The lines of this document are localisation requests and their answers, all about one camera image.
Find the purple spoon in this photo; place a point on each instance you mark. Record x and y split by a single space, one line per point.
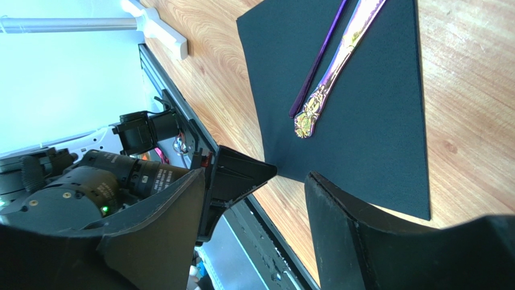
303 92

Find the iridescent knife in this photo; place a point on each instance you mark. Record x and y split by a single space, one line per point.
363 16

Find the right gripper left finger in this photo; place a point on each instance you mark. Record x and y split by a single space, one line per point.
57 241

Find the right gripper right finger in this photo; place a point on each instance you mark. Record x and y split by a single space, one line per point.
359 246

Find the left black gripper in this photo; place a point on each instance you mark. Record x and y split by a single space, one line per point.
229 176

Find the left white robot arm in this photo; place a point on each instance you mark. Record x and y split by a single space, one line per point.
112 180

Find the black paper napkin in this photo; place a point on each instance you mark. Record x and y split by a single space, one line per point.
370 139

